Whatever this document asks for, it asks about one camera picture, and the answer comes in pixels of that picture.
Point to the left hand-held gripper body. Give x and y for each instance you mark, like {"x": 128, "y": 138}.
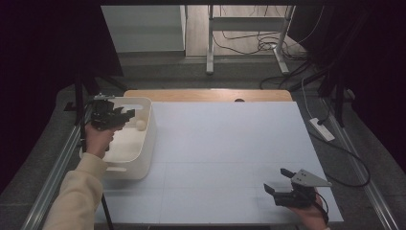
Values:
{"x": 103, "y": 116}

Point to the dark curtain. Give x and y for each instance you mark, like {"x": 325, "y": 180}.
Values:
{"x": 38, "y": 64}
{"x": 379, "y": 80}

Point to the white metal desk frame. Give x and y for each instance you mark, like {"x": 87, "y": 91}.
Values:
{"x": 245, "y": 24}

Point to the white power strip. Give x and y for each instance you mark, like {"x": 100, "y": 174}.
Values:
{"x": 322, "y": 130}

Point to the aluminium floor rail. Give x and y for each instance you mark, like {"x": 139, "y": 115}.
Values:
{"x": 364, "y": 179}
{"x": 54, "y": 179}

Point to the person's left hand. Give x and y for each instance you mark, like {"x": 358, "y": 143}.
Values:
{"x": 99, "y": 142}

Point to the white plastic bin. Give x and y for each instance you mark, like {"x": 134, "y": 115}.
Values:
{"x": 140, "y": 156}

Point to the white egg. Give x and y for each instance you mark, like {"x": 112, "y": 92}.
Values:
{"x": 141, "y": 125}

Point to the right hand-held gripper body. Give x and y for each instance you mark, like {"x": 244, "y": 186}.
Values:
{"x": 300, "y": 198}

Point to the wooden table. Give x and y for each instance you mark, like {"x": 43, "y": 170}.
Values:
{"x": 207, "y": 95}

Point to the person's right hand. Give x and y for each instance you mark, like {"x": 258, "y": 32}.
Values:
{"x": 311, "y": 217}

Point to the white cabinet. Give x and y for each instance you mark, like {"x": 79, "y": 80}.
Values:
{"x": 143, "y": 28}

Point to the black metal stand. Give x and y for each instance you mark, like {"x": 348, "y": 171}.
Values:
{"x": 339, "y": 96}
{"x": 79, "y": 92}

